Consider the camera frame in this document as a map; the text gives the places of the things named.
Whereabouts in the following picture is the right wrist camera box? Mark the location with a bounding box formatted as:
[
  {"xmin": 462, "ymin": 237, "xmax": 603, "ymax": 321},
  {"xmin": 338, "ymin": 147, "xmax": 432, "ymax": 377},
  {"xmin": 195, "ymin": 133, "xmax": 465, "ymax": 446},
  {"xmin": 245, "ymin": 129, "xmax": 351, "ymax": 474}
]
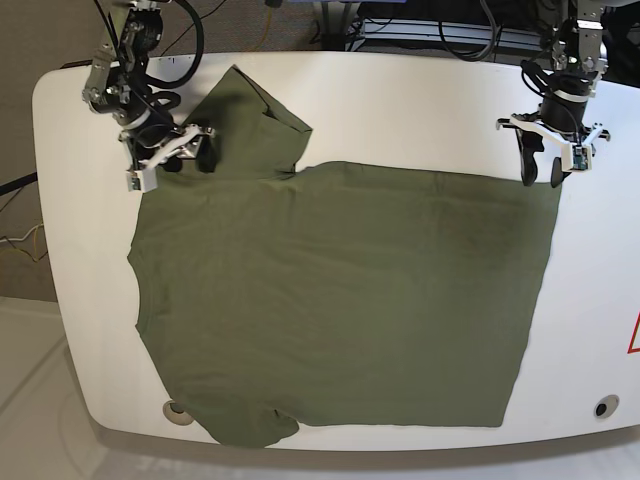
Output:
[{"xmin": 126, "ymin": 168, "xmax": 158, "ymax": 193}]

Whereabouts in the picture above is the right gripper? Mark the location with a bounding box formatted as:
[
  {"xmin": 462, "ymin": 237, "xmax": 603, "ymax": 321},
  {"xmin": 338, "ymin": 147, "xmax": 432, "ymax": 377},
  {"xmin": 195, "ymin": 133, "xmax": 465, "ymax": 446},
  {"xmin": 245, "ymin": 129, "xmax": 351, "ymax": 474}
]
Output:
[{"xmin": 117, "ymin": 113, "xmax": 219, "ymax": 173}]

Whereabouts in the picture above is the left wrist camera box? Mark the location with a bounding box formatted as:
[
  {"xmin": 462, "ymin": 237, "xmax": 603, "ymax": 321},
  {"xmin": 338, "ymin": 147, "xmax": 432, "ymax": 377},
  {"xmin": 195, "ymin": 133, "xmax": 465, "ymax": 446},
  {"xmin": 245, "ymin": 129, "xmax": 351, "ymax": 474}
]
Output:
[{"xmin": 569, "ymin": 144, "xmax": 593, "ymax": 172}]

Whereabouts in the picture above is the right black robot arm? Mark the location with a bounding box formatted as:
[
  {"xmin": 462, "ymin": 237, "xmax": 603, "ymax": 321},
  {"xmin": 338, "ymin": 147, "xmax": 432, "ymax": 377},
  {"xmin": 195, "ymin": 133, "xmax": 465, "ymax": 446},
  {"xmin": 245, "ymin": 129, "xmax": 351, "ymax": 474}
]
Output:
[{"xmin": 82, "ymin": 1, "xmax": 216, "ymax": 174}]

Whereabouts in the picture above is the aluminium frame rack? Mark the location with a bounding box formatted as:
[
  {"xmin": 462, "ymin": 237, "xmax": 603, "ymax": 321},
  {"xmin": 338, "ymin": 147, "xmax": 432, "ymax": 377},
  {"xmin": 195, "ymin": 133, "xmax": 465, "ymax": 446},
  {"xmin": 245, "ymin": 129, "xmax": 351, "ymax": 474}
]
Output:
[{"xmin": 312, "ymin": 0, "xmax": 551, "ymax": 56}]

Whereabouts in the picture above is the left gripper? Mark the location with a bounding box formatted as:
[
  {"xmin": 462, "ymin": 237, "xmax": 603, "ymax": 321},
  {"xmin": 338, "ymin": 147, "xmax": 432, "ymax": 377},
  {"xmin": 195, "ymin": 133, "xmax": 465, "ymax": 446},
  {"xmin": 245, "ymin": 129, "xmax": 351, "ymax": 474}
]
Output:
[{"xmin": 496, "ymin": 94, "xmax": 610, "ymax": 188}]

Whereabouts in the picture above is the table grommet hole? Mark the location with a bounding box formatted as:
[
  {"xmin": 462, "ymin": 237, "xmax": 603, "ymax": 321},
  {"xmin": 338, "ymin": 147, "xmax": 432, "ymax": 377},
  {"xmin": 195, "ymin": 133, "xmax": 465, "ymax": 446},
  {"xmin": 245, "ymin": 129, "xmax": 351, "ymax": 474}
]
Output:
[
  {"xmin": 594, "ymin": 394, "xmax": 620, "ymax": 420},
  {"xmin": 162, "ymin": 400, "xmax": 194, "ymax": 426}
]

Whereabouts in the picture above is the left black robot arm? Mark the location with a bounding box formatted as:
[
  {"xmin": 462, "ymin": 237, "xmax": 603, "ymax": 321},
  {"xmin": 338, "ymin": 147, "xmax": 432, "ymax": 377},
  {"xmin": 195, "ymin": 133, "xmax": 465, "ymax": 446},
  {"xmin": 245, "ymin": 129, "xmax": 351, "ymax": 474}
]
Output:
[{"xmin": 496, "ymin": 1, "xmax": 611, "ymax": 188}]

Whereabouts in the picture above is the red triangle warning sticker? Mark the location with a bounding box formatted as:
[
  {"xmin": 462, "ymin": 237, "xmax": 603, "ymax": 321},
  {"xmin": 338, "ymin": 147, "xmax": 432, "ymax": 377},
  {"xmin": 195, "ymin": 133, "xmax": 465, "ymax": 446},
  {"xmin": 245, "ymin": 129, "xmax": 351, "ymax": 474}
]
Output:
[{"xmin": 627, "ymin": 315, "xmax": 640, "ymax": 354}]

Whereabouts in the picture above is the black bar behind table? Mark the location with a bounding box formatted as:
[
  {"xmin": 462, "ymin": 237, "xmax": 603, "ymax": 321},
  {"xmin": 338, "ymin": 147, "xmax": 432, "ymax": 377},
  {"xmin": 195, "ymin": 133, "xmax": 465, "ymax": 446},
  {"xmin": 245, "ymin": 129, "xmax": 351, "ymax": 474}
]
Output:
[{"xmin": 60, "ymin": 60, "xmax": 92, "ymax": 70}]

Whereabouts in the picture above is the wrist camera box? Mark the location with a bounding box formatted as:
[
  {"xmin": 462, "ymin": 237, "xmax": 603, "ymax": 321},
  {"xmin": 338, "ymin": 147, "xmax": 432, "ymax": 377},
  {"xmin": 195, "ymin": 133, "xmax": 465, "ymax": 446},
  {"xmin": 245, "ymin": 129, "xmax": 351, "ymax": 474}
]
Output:
[
  {"xmin": 569, "ymin": 144, "xmax": 593, "ymax": 172},
  {"xmin": 126, "ymin": 168, "xmax": 158, "ymax": 193}
]

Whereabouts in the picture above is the olive green T-shirt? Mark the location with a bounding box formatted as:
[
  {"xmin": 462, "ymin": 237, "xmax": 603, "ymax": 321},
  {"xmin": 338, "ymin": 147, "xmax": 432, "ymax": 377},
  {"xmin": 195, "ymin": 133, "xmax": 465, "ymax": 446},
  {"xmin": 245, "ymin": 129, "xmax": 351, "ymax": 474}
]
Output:
[{"xmin": 128, "ymin": 67, "xmax": 560, "ymax": 448}]

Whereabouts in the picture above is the right table grommet hole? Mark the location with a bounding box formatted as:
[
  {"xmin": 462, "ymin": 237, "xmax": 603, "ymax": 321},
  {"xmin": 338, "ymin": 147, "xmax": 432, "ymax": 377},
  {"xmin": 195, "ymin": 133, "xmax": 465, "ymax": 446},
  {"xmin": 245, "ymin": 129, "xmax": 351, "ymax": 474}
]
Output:
[{"xmin": 594, "ymin": 394, "xmax": 620, "ymax": 420}]

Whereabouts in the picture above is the left table grommet hole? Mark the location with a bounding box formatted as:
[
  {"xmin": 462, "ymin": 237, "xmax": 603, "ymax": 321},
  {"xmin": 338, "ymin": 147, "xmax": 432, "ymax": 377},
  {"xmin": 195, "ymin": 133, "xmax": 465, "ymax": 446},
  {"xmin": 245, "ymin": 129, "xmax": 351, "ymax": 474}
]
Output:
[{"xmin": 162, "ymin": 400, "xmax": 194, "ymax": 426}]

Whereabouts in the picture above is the yellow floor cable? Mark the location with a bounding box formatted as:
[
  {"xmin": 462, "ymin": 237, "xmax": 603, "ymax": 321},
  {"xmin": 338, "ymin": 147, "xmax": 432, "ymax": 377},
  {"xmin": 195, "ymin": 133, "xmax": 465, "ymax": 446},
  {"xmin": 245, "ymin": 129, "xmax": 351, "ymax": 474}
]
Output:
[{"xmin": 0, "ymin": 224, "xmax": 46, "ymax": 264}]

